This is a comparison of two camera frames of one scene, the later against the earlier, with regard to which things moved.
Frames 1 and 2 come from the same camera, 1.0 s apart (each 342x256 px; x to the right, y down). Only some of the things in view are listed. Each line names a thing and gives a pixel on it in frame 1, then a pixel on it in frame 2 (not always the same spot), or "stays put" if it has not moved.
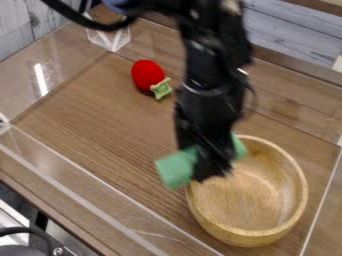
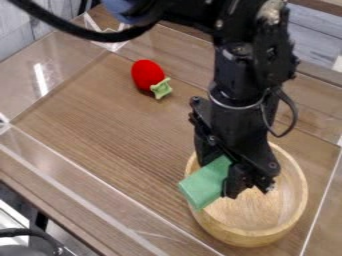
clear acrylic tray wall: (114, 220) stays put
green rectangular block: (174, 167) → (202, 188)
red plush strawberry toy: (149, 76) stays put
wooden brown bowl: (252, 206) stays put
